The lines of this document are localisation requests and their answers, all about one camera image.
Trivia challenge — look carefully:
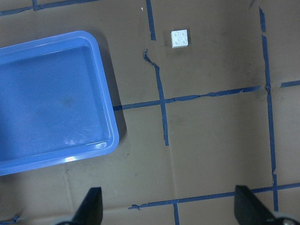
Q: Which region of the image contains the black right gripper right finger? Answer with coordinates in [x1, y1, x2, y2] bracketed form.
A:
[234, 185, 295, 225]

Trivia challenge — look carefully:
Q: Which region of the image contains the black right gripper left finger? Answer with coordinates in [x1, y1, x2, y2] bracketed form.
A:
[57, 187, 103, 225]

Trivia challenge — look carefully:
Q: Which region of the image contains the blue plastic tray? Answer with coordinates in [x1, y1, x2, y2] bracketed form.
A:
[0, 31, 120, 175]

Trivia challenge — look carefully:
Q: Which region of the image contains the small white square block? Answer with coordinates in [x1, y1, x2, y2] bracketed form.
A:
[171, 30, 188, 48]

